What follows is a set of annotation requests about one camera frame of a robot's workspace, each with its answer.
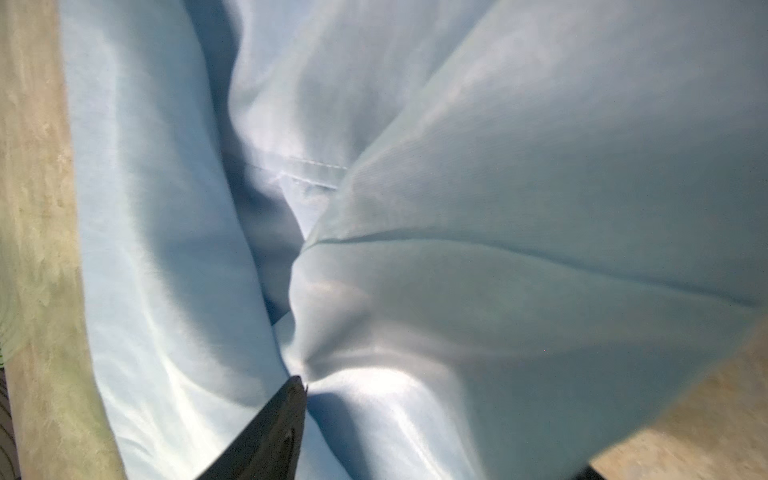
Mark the light blue long sleeve shirt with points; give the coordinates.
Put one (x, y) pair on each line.
(494, 238)

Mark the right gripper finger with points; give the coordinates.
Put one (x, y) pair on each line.
(269, 446)

